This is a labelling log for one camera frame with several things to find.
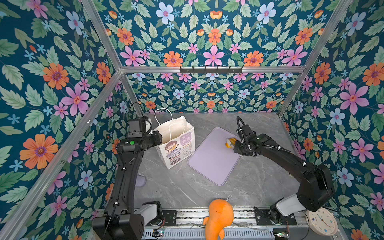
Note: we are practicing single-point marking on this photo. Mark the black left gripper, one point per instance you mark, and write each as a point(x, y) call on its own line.
point(158, 138)

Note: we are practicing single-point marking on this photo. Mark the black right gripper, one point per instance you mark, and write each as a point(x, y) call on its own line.
point(235, 149)

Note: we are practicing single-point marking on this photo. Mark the striped round fake bread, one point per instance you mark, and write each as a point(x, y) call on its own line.
point(231, 142)

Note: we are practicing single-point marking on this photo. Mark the white printed paper bag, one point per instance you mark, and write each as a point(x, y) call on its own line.
point(178, 140)

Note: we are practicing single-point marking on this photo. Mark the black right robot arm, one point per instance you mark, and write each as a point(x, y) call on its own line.
point(316, 185)

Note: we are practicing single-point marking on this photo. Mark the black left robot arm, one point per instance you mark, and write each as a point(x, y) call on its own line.
point(120, 221)

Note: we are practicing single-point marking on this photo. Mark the lilac plastic tray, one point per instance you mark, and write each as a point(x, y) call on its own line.
point(213, 159)

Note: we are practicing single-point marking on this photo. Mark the lilac oval pad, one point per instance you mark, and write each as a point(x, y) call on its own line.
point(140, 181)

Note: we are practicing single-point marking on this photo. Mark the orange plush whale toy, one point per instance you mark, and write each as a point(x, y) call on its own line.
point(221, 215)

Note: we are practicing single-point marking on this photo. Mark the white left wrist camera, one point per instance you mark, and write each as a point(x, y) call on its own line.
point(148, 125)

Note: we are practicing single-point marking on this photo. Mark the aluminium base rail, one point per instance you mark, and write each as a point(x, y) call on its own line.
point(243, 223)

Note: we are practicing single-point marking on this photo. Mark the black hook rail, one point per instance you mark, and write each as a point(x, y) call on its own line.
point(211, 70)

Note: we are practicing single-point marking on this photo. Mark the white round wall clock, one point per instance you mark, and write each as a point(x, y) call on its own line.
point(322, 222)

